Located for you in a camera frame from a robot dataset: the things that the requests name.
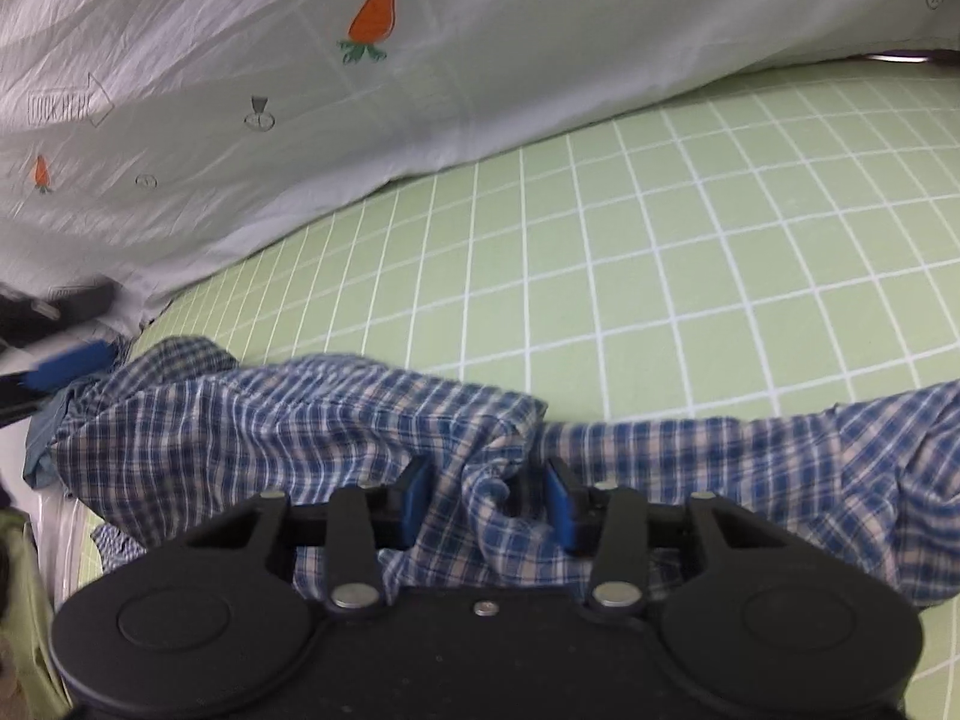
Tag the white carrot print sheet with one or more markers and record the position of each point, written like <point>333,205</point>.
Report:
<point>525,52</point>

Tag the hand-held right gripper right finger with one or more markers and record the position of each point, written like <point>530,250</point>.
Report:
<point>562,510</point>

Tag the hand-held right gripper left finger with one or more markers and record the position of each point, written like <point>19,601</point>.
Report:
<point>416,502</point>

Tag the blue plaid shirt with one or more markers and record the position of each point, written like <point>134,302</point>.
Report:
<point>262,420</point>

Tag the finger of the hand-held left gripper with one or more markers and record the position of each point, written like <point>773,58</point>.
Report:
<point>67,367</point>
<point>75,304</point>

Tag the green fabric curtain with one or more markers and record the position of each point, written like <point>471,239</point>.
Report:
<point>30,615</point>

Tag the green grid mat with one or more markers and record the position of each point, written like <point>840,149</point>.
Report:
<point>675,277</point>

